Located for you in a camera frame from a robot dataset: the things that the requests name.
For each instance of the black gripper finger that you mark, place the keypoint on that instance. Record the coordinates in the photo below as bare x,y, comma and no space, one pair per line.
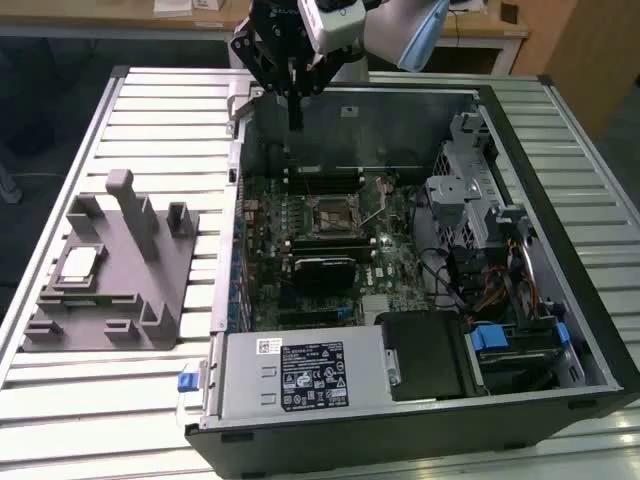
322,75
247,50

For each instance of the silver CPU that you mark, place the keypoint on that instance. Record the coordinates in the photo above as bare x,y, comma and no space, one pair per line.
80,262

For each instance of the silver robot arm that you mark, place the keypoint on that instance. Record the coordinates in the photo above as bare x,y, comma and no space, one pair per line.
380,30

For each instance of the CPU socket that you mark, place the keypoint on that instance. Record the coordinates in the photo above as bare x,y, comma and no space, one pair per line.
337,215

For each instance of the black RAM slot bank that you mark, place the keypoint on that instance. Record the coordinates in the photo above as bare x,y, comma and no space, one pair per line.
330,181
330,247

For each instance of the wooden desk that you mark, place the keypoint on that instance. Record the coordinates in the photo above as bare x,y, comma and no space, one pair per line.
100,17

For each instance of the silver metal drive cage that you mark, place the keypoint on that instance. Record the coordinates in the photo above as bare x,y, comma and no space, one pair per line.
447,197

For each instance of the black graphics card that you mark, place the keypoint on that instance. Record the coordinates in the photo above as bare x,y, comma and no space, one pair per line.
325,272

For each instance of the small silver heatsink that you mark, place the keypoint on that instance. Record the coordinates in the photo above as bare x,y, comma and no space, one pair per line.
376,303

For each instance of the green motherboard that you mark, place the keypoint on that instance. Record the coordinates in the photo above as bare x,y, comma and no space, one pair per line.
410,295

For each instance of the grey parts rack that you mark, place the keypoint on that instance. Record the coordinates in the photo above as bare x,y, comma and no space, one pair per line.
125,280

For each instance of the wooden cabinet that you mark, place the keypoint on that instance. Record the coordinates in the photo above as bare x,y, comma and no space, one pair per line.
590,60

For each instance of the grey stand foot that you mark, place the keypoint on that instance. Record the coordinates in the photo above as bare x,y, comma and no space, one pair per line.
12,196

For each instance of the black plastic shroud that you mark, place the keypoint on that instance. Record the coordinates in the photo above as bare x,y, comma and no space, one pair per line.
425,350

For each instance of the hard disk in blue carrier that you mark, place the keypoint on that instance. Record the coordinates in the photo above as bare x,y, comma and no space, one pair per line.
487,340

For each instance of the silver power supply unit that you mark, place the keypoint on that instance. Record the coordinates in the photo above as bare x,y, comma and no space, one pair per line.
245,380

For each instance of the blue case latch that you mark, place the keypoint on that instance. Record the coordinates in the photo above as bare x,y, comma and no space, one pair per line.
186,382

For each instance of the black PC case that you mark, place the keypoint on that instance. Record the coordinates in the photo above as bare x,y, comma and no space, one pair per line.
350,440

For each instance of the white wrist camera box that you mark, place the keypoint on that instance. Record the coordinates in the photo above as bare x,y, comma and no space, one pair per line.
340,30

